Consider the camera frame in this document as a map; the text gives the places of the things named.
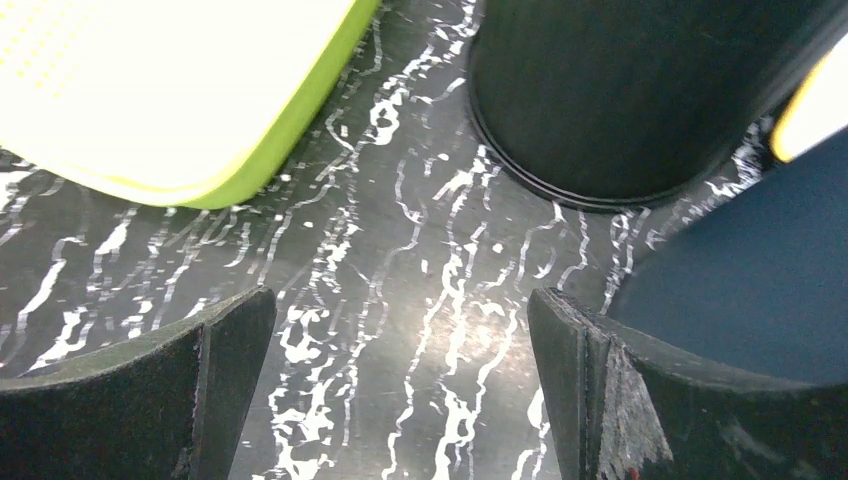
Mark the large dark blue bucket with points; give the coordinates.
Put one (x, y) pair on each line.
(760, 282)

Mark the black ribbed bucket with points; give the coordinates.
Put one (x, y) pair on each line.
(606, 105)

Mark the green and white strainer basket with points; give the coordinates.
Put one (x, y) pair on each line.
(170, 103)

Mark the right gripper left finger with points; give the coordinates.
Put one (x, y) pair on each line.
(168, 404)

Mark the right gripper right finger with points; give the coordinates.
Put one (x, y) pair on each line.
(625, 405)

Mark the small whiteboard yellow frame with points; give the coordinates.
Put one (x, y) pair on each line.
(817, 110)

